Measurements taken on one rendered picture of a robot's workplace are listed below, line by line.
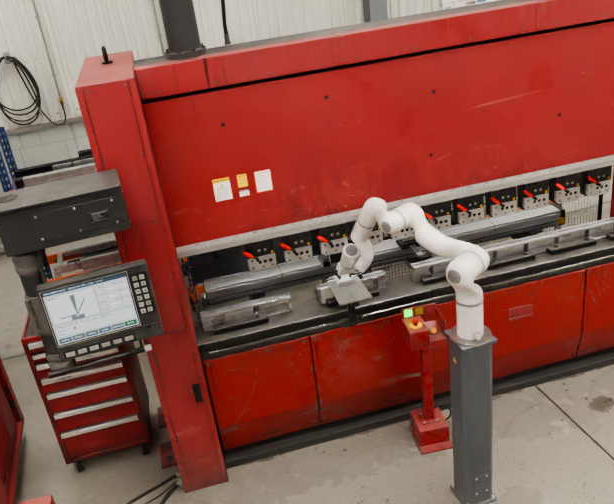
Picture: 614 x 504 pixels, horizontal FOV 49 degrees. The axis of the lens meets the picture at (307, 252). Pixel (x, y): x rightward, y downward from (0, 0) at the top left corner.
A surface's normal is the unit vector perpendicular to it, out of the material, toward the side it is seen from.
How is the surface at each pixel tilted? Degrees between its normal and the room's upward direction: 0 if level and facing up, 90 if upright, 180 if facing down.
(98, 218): 90
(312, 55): 90
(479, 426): 90
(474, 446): 90
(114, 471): 0
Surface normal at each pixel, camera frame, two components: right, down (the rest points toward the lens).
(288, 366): 0.24, 0.40
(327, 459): -0.12, -0.89
